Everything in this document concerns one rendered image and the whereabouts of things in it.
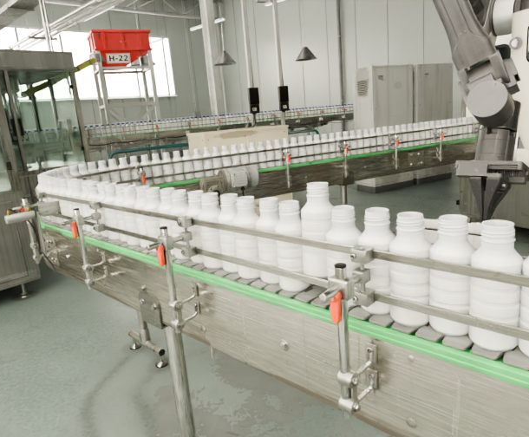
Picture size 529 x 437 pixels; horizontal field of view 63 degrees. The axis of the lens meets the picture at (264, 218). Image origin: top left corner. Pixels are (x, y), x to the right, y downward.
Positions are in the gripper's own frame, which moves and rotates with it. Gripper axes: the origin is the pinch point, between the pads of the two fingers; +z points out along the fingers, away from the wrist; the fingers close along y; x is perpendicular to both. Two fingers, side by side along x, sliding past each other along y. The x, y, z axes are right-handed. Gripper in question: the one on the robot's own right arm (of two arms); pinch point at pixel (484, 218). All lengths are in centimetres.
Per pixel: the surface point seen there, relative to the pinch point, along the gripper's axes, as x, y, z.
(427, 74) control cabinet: 562, -283, -271
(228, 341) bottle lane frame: -12, -44, 33
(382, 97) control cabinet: 488, -314, -212
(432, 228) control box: -3.6, -7.0, 2.8
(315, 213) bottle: -19.0, -20.6, 3.6
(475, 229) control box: -3.7, 0.0, 2.2
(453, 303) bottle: -15.9, 2.5, 13.4
